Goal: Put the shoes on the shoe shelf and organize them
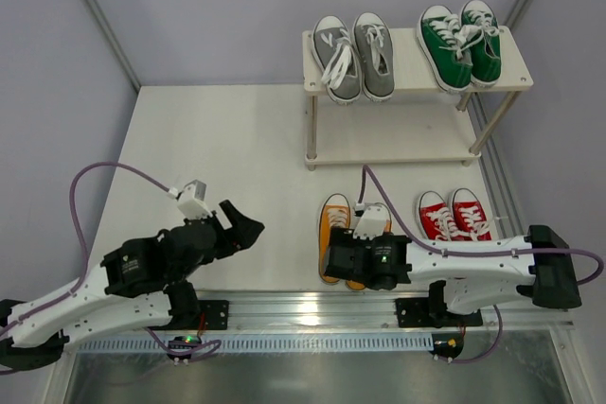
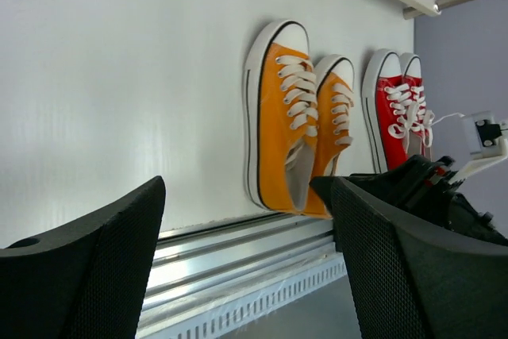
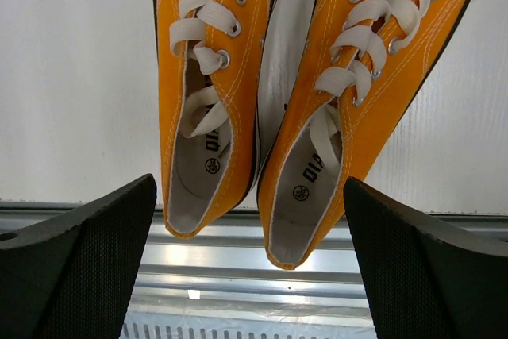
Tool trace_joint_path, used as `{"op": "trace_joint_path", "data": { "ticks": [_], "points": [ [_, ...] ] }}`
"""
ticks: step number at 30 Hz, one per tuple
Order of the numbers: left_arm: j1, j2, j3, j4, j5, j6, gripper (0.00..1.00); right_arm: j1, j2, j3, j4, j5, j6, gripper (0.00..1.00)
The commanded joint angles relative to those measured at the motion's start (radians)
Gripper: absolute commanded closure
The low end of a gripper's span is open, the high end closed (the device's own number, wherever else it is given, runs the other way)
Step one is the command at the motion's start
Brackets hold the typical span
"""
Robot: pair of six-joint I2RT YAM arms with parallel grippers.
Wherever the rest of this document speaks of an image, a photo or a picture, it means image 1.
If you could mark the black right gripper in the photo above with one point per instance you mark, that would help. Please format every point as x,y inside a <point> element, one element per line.
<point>334,258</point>

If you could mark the grey sneaker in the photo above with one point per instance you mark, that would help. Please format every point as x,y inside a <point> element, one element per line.
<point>334,52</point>
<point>373,42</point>

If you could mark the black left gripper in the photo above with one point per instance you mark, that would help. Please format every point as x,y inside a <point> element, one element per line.
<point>225,232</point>

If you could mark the white slotted cable duct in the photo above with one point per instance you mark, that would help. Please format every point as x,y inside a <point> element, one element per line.
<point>277,343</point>

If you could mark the red sneaker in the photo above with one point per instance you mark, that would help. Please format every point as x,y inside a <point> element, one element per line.
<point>469,216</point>
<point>435,218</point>

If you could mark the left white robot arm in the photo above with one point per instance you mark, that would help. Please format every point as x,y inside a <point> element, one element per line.
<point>142,284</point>

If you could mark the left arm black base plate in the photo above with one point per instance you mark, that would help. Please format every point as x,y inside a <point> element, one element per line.
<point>214,314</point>

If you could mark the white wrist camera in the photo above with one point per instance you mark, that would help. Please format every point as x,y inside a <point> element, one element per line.
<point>373,220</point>
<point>190,200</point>

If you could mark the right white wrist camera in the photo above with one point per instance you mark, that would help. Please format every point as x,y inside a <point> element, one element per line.
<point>373,220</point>

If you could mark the white two-tier shoe shelf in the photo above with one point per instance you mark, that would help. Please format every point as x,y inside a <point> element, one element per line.
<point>418,124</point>

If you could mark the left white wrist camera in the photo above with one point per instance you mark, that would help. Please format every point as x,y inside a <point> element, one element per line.
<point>190,200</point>

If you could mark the green sneaker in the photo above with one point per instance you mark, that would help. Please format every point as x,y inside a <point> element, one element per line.
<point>486,44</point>
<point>444,43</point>

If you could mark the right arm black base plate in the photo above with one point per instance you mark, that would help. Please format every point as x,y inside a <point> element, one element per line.
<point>420,312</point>

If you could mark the aluminium mounting rail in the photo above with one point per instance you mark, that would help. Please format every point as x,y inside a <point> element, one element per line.
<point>292,311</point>

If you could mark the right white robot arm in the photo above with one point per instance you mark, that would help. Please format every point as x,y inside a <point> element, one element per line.
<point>462,277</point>

